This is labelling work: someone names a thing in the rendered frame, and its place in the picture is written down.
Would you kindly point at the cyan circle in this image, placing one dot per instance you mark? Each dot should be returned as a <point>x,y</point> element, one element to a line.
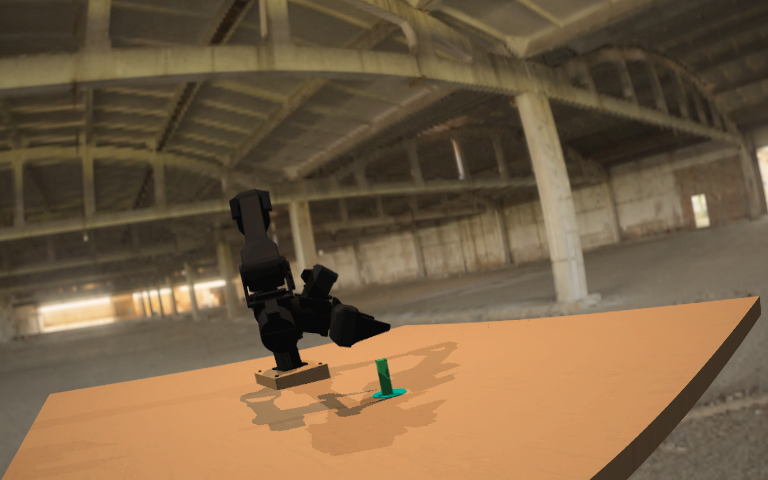
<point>396,392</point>

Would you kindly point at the green rectangular post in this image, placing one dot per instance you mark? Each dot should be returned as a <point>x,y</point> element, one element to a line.
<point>384,376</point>

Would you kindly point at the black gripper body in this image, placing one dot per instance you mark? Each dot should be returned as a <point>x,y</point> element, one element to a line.
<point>340,320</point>

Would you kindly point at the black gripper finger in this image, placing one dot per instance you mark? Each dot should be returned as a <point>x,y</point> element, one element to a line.
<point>336,301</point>
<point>366,327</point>

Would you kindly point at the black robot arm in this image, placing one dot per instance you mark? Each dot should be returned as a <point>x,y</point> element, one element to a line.
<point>263,270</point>

